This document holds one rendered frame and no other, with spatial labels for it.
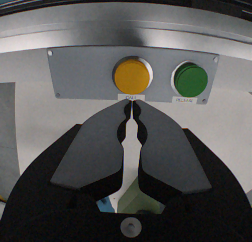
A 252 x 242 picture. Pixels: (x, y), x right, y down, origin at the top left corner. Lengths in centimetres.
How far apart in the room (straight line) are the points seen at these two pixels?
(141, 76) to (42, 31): 13
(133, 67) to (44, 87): 23
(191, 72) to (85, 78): 12
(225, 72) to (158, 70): 19
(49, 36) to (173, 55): 14
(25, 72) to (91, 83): 20
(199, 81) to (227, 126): 25
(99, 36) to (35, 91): 23
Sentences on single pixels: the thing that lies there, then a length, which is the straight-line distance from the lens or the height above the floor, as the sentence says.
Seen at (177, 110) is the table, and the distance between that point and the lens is 33.
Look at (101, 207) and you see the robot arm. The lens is 28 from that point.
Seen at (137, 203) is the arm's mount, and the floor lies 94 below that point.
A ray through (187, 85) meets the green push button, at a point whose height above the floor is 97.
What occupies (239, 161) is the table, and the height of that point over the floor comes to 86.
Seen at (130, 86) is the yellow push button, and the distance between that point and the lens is 17.
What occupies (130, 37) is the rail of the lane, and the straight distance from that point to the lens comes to 17.
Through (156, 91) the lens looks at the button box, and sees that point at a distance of 19.
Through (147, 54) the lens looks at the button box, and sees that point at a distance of 18.
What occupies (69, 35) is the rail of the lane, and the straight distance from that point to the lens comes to 19.
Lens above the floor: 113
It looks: 57 degrees down
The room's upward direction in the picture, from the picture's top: 176 degrees counter-clockwise
